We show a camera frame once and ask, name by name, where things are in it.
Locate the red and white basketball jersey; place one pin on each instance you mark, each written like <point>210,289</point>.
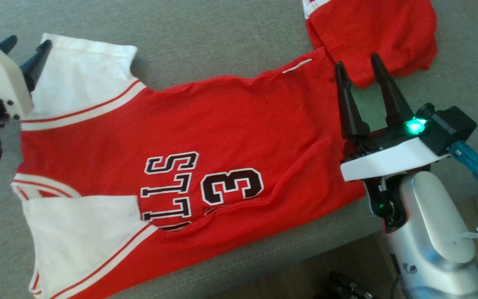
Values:
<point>222,124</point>

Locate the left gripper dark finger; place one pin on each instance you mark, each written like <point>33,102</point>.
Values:
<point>7,43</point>
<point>35,64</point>

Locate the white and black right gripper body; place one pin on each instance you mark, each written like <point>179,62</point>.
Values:
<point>388,160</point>

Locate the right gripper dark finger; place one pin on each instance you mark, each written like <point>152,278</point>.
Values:
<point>391,95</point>
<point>350,108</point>

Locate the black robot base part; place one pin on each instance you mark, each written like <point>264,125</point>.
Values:
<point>342,288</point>

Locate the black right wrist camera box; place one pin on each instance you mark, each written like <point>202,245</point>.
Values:
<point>450,126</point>

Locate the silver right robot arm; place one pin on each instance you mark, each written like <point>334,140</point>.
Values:
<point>434,236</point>

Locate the grey fabric sofa seat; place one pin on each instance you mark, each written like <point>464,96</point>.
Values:
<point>181,41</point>

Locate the red shorts with white stripe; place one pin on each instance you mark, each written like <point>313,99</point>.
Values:
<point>380,29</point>

